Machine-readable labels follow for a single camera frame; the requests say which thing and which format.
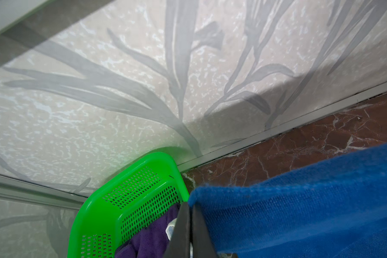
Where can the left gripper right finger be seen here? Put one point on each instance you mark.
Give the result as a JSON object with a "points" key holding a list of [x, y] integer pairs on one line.
{"points": [[201, 242]]}

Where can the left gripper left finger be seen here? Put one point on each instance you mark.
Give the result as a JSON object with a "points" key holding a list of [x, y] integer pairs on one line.
{"points": [[179, 245]]}

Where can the blue towel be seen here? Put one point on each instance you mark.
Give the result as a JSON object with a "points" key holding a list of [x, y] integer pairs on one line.
{"points": [[336, 208]]}

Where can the white light-blue towel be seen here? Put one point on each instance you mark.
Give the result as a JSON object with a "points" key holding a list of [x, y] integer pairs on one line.
{"points": [[170, 228]]}

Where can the purple towel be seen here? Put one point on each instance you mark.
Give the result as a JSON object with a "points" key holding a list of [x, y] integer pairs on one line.
{"points": [[150, 242]]}

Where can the green plastic basket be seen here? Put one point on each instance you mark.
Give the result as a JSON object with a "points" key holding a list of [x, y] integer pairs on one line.
{"points": [[125, 205]]}

